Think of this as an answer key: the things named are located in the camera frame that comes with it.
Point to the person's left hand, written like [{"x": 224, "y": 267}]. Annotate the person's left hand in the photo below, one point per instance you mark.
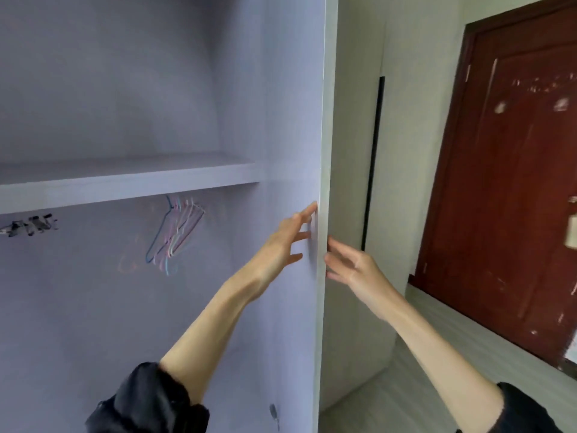
[{"x": 275, "y": 252}]

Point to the person's right hand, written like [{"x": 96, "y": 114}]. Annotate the person's right hand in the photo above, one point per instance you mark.
[{"x": 361, "y": 279}]

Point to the light grey wardrobe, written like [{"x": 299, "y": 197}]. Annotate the light grey wardrobe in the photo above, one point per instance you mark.
[{"x": 135, "y": 76}]

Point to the person's left forearm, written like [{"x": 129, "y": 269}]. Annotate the person's left forearm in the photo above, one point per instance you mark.
[{"x": 203, "y": 342}]

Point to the person's right forearm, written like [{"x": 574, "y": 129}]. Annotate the person's right forearm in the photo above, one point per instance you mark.
[{"x": 442, "y": 365}]

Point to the grey wardrobe shelf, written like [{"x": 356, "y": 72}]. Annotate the grey wardrobe shelf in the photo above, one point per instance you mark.
[{"x": 135, "y": 180}]

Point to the bunch of pastel hangers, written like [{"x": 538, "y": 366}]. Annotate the bunch of pastel hangers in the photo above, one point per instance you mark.
[{"x": 176, "y": 231}]

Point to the dark red wooden door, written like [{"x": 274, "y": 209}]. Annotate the dark red wooden door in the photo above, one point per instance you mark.
[{"x": 514, "y": 176}]

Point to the cluster of metal clips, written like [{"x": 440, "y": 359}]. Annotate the cluster of metal clips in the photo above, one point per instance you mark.
[{"x": 32, "y": 225}]

